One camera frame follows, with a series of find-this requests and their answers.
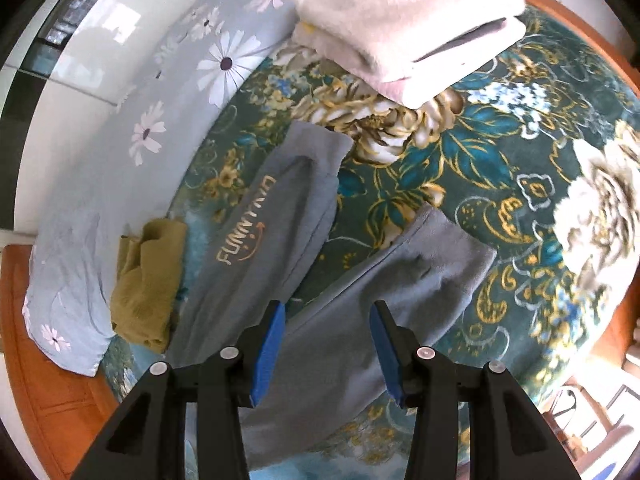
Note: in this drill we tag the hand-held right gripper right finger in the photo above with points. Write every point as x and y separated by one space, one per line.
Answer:
387 350

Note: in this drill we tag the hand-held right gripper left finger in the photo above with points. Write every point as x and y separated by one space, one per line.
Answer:
267 355

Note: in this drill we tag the grey pants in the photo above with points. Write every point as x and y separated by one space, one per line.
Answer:
250 220

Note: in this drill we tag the olive green cloth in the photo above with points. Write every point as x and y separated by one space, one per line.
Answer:
145 290

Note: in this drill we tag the wooden chair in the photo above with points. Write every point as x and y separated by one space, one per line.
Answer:
580 410

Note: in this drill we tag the teal floral blanket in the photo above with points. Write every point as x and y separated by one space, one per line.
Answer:
500 160

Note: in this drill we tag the light blue floral quilt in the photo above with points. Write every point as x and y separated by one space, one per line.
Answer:
100 175

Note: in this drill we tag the white fluffy folded garment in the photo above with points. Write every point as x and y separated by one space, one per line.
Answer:
400 20

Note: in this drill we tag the white glossy wardrobe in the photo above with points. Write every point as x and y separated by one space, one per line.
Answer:
100 35

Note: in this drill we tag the wooden bed frame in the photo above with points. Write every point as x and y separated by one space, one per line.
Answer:
45 385

